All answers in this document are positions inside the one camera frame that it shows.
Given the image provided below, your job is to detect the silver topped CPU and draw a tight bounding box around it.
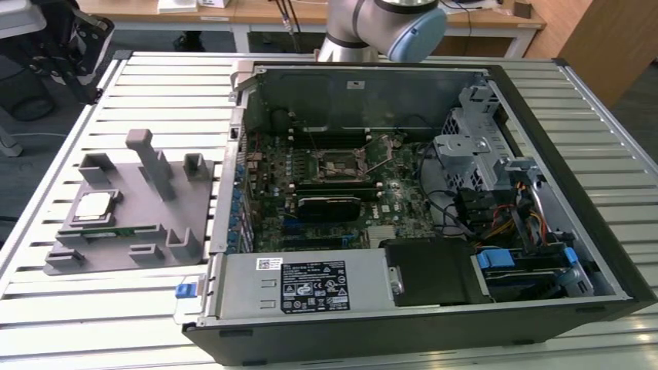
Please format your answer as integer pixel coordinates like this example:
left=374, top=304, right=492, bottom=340
left=71, top=190, right=118, bottom=223

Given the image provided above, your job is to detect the metal socket cover frame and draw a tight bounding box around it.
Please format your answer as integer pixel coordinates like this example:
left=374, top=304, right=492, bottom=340
left=358, top=135, right=401, bottom=175

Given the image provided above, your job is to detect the CPU socket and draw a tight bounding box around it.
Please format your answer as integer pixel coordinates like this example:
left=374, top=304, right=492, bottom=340
left=307, top=148, right=374, bottom=184

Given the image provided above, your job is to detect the grey parts rack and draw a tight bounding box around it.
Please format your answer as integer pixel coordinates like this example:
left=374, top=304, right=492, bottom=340
left=40, top=129, right=218, bottom=277

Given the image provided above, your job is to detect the green RAM stick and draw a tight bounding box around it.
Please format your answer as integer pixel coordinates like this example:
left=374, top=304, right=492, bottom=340
left=82, top=227, right=141, bottom=238

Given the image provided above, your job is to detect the black RAM slot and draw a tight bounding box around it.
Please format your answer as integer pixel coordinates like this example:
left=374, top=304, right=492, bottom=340
left=290, top=133, right=373, bottom=140
left=297, top=193, right=383, bottom=200
left=297, top=180, right=383, bottom=187
left=290, top=129, right=373, bottom=136
left=297, top=185, right=383, bottom=191
left=290, top=138, right=373, bottom=144
left=297, top=189, right=383, bottom=196

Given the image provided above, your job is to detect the black graphics card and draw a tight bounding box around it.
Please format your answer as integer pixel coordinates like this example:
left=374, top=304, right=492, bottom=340
left=295, top=195, right=363, bottom=224

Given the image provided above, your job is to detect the silver power supply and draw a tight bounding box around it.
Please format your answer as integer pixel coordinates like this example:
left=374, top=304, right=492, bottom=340
left=198, top=248, right=397, bottom=327

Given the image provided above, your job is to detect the green motherboard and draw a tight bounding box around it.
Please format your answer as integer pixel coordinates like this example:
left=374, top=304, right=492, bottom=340
left=241, top=129, right=449, bottom=254

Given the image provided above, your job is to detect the small silver heat sink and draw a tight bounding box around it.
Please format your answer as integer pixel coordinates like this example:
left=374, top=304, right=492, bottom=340
left=367, top=226, right=406, bottom=242

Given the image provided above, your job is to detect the metal disk bay cage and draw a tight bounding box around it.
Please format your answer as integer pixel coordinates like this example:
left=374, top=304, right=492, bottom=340
left=431, top=84, right=521, bottom=193

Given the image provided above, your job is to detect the black plastic air shroud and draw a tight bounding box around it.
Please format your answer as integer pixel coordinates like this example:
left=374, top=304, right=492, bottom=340
left=383, top=237, right=477, bottom=308

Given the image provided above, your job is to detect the black PC case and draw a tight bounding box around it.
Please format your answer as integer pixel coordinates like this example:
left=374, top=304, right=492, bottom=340
left=174, top=57, right=658, bottom=367

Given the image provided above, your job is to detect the blue disk carrier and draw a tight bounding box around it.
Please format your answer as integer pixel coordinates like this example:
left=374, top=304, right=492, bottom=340
left=476, top=248, right=517, bottom=278

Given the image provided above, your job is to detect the wooden cabinet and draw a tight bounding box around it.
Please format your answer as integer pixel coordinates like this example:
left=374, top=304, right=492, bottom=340
left=524, top=0, right=658, bottom=111

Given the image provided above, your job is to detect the wooden desk white frame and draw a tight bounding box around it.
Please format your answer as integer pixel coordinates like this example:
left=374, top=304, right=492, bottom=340
left=59, top=0, right=251, bottom=53
left=231, top=0, right=549, bottom=59

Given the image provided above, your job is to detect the black cable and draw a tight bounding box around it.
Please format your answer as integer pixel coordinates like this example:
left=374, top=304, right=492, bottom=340
left=415, top=142, right=464, bottom=232

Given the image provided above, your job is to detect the yellow wire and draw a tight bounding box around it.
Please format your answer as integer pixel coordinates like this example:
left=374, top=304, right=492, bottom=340
left=481, top=221, right=516, bottom=242

